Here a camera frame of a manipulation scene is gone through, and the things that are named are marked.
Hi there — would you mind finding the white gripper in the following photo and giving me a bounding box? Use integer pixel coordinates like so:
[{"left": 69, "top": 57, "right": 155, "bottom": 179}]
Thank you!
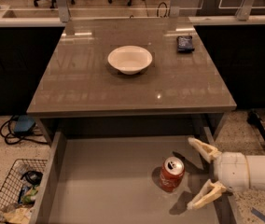
[{"left": 187, "top": 137, "right": 249, "bottom": 210}]

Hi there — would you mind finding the red coke can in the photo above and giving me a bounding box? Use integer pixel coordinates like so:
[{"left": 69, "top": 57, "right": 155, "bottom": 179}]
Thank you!
[{"left": 160, "top": 156, "right": 185, "bottom": 192}]

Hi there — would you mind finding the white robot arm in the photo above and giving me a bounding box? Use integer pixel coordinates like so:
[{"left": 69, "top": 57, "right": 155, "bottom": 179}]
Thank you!
[{"left": 187, "top": 137, "right": 265, "bottom": 210}]

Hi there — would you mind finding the grey open drawer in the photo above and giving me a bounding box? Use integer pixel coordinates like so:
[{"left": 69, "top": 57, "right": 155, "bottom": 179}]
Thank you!
[{"left": 30, "top": 133, "right": 241, "bottom": 224}]

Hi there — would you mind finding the grey counter cabinet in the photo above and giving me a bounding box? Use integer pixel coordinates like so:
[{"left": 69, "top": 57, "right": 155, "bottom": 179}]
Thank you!
[{"left": 27, "top": 17, "right": 236, "bottom": 137}]

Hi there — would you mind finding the dark blue snack bag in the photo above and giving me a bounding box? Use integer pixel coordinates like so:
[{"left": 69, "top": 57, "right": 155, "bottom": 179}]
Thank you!
[{"left": 176, "top": 35, "right": 194, "bottom": 52}]

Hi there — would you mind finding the white bowl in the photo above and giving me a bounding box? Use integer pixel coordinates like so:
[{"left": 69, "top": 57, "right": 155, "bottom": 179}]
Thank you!
[{"left": 107, "top": 46, "right": 153, "bottom": 75}]

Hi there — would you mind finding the black item in basket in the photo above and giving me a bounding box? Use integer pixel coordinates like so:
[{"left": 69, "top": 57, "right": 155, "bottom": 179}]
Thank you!
[{"left": 21, "top": 171, "right": 43, "bottom": 185}]

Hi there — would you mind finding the green snack bag in basket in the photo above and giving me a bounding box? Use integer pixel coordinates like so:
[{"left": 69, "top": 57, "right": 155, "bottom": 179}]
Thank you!
[{"left": 20, "top": 186, "right": 39, "bottom": 203}]

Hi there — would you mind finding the blue box on floor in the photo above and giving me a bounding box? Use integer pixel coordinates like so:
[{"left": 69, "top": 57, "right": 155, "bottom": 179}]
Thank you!
[{"left": 13, "top": 115, "right": 35, "bottom": 135}]

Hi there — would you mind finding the yellow snack bag in basket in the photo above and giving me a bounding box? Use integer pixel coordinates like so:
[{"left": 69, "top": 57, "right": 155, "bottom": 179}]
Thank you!
[{"left": 3, "top": 207, "right": 31, "bottom": 224}]

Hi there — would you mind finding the wire basket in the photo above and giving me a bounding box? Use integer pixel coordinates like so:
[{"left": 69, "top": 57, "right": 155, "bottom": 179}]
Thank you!
[{"left": 0, "top": 159, "right": 47, "bottom": 223}]

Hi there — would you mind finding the black cable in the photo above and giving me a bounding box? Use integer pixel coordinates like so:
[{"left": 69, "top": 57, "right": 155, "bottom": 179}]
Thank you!
[{"left": 0, "top": 115, "right": 49, "bottom": 147}]

